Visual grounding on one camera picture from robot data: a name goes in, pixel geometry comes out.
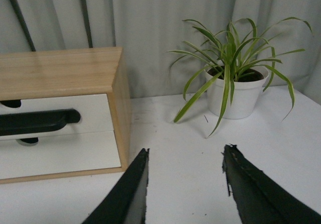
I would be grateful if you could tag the grey curtain backdrop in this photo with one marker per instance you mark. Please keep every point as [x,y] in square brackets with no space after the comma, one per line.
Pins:
[149,29]

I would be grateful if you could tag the green spider plant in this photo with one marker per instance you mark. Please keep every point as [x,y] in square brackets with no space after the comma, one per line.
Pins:
[230,56]

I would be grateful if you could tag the black drawer handle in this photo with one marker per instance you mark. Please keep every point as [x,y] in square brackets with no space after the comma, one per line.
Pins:
[38,121]

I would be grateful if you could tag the white top drawer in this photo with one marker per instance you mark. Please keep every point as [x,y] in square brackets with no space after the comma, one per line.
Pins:
[94,111]

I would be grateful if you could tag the wooden drawer cabinet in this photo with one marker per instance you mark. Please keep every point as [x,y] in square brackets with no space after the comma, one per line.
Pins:
[77,72]

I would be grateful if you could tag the white plant pot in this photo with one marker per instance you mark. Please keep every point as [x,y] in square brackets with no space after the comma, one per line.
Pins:
[244,99]

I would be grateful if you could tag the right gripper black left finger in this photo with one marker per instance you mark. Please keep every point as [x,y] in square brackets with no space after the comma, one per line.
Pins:
[126,202]

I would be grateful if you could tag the white drawer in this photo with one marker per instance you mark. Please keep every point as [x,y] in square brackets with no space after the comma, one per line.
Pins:
[94,111]
[58,154]

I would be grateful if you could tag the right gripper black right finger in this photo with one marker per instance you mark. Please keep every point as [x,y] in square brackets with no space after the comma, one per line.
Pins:
[258,198]

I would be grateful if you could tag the white bottom drawer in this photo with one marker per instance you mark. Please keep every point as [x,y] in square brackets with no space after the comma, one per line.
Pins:
[58,154]

